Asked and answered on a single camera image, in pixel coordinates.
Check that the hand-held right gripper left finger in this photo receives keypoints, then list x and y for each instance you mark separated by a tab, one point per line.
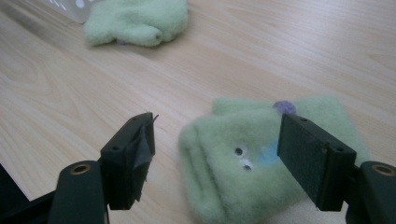
124	168

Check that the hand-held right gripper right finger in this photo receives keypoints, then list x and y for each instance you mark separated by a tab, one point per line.
317	161

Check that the green fleece mitten with eyes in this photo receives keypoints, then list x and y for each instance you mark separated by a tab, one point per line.
230	174

